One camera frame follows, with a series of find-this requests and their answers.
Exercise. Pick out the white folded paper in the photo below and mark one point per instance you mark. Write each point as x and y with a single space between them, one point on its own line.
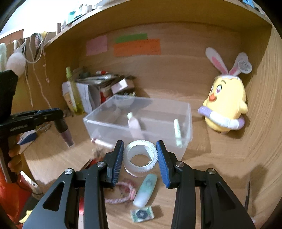
87 96

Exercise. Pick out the yellow-green bottle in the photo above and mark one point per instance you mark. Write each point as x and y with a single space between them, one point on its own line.
76 96

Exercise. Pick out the white pompom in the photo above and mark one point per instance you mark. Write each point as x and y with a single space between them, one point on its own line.
15 63

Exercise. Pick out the orange sticky note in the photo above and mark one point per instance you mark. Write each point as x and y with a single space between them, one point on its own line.
136 48

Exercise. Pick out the pale green cloth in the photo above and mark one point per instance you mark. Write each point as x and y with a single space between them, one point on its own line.
2 57

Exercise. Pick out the black tweezers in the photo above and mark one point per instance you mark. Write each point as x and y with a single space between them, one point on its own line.
247 198

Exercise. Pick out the mint green tube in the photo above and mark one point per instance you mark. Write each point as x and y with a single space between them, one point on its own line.
145 189

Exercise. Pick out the white tape roll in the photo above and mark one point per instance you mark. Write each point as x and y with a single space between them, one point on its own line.
136 171

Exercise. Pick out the pink sticky note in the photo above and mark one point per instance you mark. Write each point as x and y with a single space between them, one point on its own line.
97 45

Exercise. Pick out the red book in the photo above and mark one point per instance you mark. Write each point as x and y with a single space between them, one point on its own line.
105 95

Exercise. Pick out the pink white lip balm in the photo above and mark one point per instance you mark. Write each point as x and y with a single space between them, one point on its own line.
102 143

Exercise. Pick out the red white pen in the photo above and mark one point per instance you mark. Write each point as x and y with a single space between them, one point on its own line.
102 72

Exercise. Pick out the person's left hand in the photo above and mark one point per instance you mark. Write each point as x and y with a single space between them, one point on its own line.
16 164

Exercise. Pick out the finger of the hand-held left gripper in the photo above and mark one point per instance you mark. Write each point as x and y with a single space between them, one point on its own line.
44 116
48 109

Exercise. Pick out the green sticky note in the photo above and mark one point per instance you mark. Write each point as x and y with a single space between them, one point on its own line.
131 38

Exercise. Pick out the blue white packet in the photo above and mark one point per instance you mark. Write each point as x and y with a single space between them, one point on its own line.
28 137

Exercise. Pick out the white cardboard box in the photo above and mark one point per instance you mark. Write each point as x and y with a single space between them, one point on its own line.
120 85

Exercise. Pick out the white tube with red label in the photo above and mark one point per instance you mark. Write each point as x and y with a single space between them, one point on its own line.
68 96

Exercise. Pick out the heart-shaped paper tag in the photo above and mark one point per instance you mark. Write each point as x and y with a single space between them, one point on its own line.
244 66

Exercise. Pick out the stack of books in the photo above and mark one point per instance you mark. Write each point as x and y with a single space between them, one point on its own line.
94 80

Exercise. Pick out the clear plastic storage box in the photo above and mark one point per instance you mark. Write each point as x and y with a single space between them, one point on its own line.
154 114

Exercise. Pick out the pink bottle with white cap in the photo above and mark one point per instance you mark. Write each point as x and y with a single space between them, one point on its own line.
133 125

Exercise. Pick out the yellow chick plush toy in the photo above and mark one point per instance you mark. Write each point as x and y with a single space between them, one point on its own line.
227 99

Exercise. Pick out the wooden shelf board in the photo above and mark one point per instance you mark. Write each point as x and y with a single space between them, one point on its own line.
176 13

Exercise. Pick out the white bowl of small items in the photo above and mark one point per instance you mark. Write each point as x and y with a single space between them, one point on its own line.
128 94

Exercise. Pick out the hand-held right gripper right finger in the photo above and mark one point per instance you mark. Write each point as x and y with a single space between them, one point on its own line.
163 167

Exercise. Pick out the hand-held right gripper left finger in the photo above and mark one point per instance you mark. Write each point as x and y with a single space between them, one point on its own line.
117 163

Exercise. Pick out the small patterned packet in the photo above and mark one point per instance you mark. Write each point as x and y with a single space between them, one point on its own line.
142 214

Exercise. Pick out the white green tube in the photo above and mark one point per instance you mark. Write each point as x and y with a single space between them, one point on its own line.
178 132

